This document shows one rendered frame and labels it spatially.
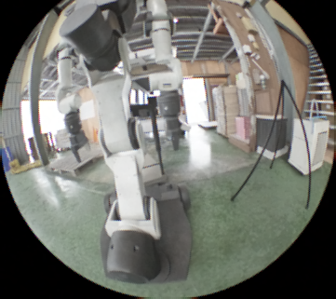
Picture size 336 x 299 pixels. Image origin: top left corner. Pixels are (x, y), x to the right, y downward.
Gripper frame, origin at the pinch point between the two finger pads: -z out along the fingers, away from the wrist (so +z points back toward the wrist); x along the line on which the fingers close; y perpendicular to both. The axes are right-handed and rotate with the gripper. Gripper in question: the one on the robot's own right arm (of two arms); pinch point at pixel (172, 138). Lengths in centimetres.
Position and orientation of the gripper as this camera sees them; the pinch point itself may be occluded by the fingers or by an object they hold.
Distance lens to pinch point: 46.3
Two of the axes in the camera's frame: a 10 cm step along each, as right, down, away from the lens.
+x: -1.6, -3.3, 9.3
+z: -1.1, -9.3, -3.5
